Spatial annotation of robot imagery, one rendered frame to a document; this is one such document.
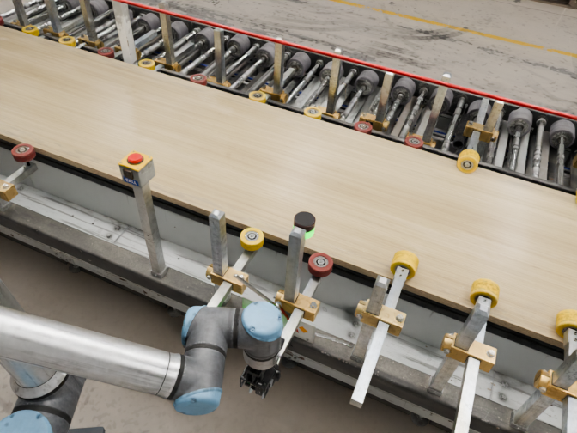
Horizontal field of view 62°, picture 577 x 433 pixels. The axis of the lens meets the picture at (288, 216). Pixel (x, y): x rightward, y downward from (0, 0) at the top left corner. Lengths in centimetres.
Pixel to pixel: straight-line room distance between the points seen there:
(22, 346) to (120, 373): 18
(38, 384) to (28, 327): 46
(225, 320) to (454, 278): 83
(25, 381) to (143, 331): 116
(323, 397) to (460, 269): 97
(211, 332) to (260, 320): 11
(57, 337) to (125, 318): 160
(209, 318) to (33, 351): 35
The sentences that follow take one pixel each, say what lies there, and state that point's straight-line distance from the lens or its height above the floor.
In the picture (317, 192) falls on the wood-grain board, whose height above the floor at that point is 90.
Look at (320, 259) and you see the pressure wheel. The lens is 155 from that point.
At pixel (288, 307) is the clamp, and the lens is 151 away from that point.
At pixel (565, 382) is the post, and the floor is 100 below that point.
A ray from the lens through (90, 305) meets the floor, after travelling 267.
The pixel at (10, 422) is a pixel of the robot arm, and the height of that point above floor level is 87.
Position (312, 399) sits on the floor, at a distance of 231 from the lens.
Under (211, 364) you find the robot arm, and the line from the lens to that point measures 104.
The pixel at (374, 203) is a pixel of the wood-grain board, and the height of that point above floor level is 90.
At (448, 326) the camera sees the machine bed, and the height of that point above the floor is 76.
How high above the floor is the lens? 210
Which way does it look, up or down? 45 degrees down
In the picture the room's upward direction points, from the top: 5 degrees clockwise
